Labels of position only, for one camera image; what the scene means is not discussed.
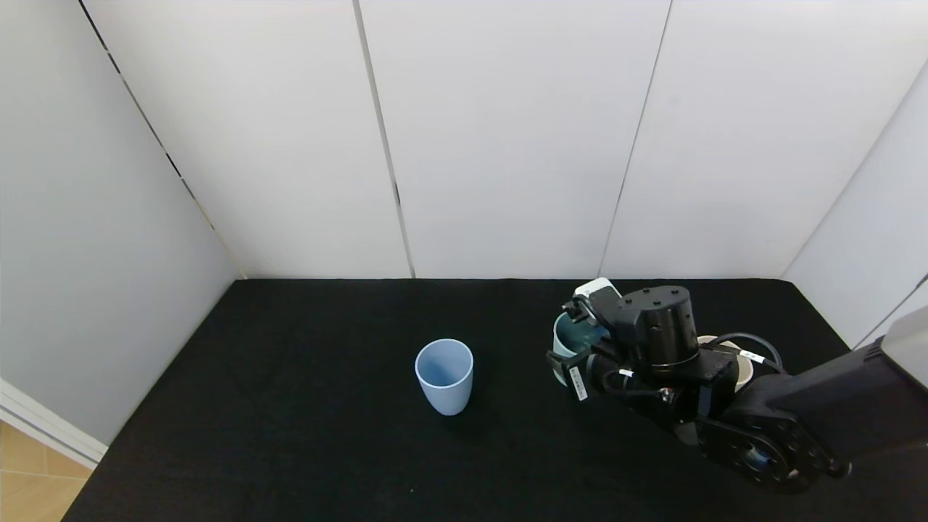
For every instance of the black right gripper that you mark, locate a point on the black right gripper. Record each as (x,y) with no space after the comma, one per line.
(576,383)

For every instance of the teal plastic cup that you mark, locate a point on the teal plastic cup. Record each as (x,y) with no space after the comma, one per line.
(580,337)

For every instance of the light blue plastic cup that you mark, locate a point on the light blue plastic cup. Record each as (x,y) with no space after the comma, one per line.
(444,395)

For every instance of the beige plastic cup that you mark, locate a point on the beige plastic cup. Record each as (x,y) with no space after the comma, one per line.
(744,373)

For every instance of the white baseboard trim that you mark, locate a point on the white baseboard trim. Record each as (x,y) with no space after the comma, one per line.
(43,428)

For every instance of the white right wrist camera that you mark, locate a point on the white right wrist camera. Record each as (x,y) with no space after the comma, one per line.
(598,288)

